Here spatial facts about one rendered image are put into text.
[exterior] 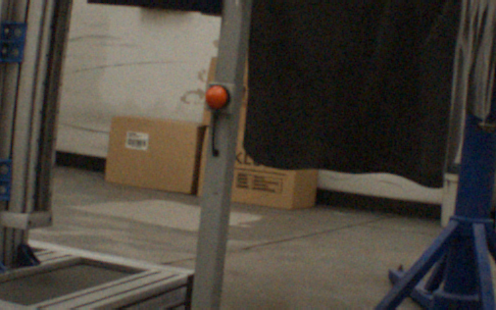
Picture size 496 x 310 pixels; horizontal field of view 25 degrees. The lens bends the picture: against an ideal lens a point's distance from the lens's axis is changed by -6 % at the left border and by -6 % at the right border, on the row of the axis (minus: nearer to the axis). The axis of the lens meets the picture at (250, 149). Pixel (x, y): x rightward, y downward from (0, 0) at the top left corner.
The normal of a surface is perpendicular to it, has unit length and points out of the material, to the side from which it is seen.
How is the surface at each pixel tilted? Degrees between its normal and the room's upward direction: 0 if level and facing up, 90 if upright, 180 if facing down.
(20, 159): 90
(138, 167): 90
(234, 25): 90
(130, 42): 90
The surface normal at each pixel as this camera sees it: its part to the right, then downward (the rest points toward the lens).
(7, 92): -0.29, 0.02
